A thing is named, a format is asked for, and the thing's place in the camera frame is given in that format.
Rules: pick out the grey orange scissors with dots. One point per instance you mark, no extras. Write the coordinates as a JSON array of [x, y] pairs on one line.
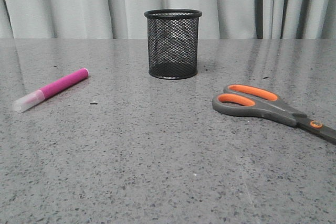
[[249, 101]]

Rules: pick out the pink marker pen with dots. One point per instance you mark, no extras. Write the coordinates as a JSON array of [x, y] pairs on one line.
[[34, 98]]

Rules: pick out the black mesh pen holder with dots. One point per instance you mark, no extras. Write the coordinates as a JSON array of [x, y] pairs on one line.
[[173, 42]]

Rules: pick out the grey curtain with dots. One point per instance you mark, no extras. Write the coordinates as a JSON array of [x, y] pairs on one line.
[[124, 19]]

